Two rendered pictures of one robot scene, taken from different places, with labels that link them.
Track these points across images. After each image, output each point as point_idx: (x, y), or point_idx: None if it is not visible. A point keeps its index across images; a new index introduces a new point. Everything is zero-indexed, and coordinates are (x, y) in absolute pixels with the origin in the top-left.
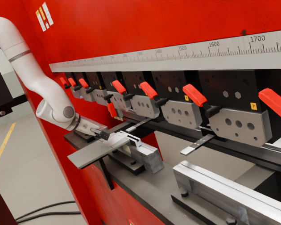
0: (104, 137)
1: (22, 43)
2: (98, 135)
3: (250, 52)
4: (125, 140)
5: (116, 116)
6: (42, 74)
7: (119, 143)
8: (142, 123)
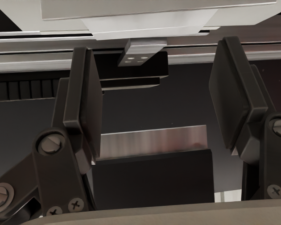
0: (54, 111)
1: None
2: (36, 177)
3: None
4: (30, 23)
5: (169, 144)
6: None
7: (31, 10)
8: (121, 60)
